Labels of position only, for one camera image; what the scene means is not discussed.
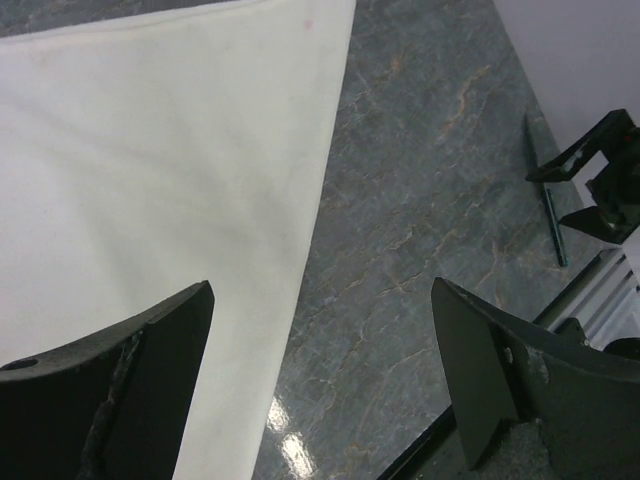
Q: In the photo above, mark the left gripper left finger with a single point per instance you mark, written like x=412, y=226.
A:
x=111, y=405

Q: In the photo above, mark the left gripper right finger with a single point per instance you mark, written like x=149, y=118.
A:
x=501, y=369

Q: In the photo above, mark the white cloth napkin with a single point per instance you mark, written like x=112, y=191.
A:
x=143, y=154

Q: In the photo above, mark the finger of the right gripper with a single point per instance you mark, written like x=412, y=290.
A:
x=592, y=222
x=609, y=136

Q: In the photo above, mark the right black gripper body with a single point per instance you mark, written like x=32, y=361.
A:
x=615, y=189

